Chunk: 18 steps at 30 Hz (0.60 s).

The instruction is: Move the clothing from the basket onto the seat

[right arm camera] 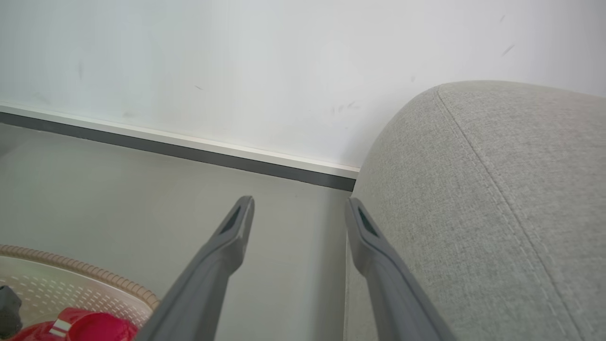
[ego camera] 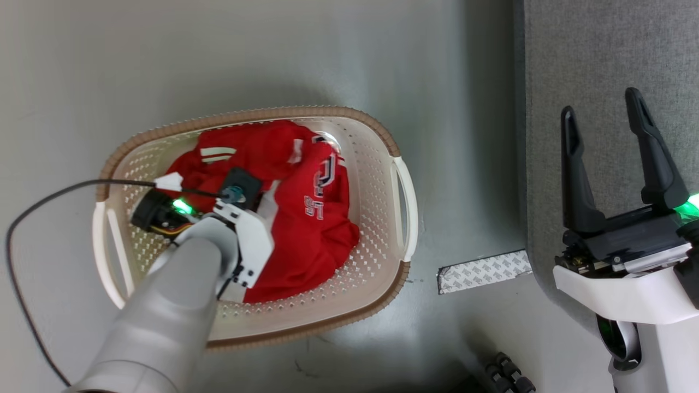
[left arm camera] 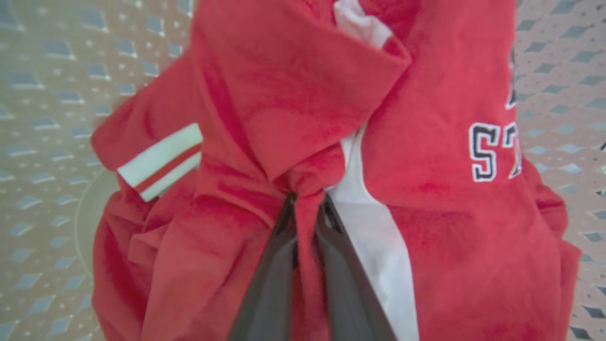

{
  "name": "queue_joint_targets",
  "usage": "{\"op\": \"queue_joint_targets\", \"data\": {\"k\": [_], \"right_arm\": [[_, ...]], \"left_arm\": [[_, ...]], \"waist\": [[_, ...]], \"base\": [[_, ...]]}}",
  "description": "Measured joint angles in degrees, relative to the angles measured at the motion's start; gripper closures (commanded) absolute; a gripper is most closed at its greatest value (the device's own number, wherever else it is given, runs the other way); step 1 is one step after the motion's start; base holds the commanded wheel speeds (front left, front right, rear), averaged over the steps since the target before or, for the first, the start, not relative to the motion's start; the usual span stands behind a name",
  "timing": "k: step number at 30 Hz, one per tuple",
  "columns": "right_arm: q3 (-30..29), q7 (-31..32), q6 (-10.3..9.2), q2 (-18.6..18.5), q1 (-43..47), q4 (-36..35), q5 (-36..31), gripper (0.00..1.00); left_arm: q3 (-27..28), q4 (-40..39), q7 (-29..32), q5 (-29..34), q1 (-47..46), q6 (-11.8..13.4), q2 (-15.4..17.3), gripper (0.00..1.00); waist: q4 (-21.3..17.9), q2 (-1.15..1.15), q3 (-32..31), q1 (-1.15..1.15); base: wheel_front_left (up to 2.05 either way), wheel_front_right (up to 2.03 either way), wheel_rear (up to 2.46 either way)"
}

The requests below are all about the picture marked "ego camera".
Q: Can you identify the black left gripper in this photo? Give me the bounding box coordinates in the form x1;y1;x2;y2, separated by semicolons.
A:
131;188;196;236

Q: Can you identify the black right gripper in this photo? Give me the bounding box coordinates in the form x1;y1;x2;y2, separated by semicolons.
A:
555;87;699;274

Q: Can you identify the red sports jersey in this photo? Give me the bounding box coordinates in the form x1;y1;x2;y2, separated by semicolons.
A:
156;120;361;305

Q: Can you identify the cream laundry basket brown rim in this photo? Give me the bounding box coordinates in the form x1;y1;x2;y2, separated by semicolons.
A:
92;105;419;350

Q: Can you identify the grey fabric sofa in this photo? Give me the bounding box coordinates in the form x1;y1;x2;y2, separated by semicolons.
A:
512;0;699;336

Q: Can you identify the grey patterned floor tape strip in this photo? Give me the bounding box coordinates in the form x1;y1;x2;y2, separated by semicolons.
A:
437;249;533;295

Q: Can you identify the black ribbed roller part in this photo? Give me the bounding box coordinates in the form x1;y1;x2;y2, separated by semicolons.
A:
485;352;537;393

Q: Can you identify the white left camera mount bracket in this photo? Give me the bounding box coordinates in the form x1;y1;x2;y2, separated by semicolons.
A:
212;199;275;289

